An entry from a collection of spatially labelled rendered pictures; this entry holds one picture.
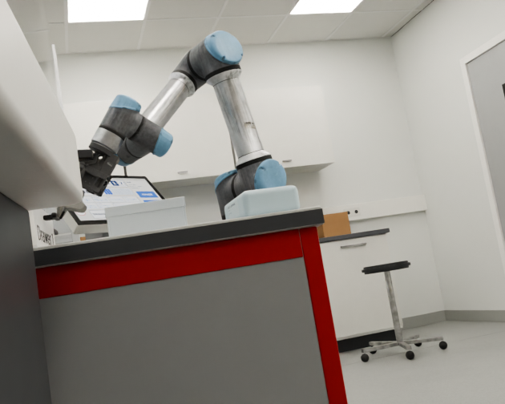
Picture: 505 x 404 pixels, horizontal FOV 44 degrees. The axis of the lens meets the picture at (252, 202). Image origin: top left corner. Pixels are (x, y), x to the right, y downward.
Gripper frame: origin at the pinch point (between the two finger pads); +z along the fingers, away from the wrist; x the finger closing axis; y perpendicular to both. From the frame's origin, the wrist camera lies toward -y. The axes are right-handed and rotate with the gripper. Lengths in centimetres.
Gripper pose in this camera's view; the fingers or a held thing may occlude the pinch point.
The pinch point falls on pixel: (58, 212)
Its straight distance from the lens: 170.7
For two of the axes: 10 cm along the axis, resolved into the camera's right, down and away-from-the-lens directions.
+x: -1.5, 1.5, 9.8
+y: 8.9, 4.5, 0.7
